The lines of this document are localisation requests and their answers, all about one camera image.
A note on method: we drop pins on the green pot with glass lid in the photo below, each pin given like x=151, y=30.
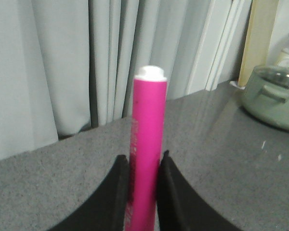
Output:
x=266, y=95

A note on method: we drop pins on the white window frame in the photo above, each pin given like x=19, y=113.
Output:
x=221, y=45

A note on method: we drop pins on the pink highlighter pen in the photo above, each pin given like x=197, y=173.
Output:
x=148, y=108

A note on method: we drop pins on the beige wooden board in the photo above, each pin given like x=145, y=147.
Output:
x=260, y=28

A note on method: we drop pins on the grey curtain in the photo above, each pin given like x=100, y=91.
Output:
x=66, y=62

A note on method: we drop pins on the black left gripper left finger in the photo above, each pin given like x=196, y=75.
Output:
x=104, y=210

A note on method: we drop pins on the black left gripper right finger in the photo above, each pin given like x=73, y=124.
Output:
x=180, y=208

